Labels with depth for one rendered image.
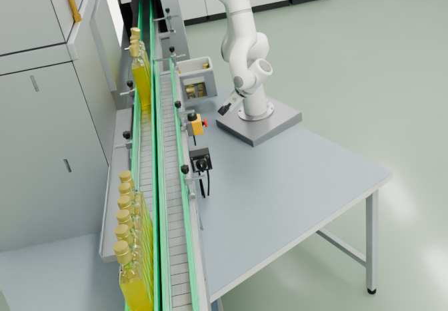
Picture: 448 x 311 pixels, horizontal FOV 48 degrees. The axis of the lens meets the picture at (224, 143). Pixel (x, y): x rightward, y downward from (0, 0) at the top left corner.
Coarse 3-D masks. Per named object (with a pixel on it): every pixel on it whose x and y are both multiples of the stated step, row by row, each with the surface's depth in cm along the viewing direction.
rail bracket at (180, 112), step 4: (176, 104) 204; (180, 104) 204; (180, 108) 205; (180, 112) 206; (184, 112) 207; (188, 112) 207; (192, 112) 207; (180, 116) 206; (180, 120) 208; (180, 124) 211; (184, 124) 210; (184, 128) 210
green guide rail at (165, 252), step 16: (160, 96) 234; (160, 112) 221; (160, 128) 203; (160, 144) 190; (160, 160) 179; (160, 176) 171; (160, 192) 163; (160, 208) 157; (160, 224) 150; (160, 240) 145
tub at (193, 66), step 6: (192, 60) 280; (198, 60) 281; (204, 60) 281; (210, 60) 276; (180, 66) 281; (186, 66) 281; (192, 66) 282; (198, 66) 282; (210, 66) 269; (186, 72) 283; (192, 72) 267; (198, 72) 267
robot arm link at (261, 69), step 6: (258, 60) 203; (264, 60) 205; (252, 66) 203; (258, 66) 201; (264, 66) 202; (270, 66) 205; (252, 72) 202; (258, 72) 201; (264, 72) 201; (270, 72) 203; (258, 78) 203; (264, 78) 203; (258, 84) 205; (246, 90) 208; (252, 90) 208
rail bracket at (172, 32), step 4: (168, 8) 309; (168, 12) 309; (168, 16) 310; (172, 16) 311; (176, 16) 311; (152, 20) 310; (156, 20) 311; (172, 28) 315; (168, 32) 317; (172, 32) 315; (160, 36) 315; (164, 36) 315; (168, 36) 316; (160, 40) 318; (160, 44) 317
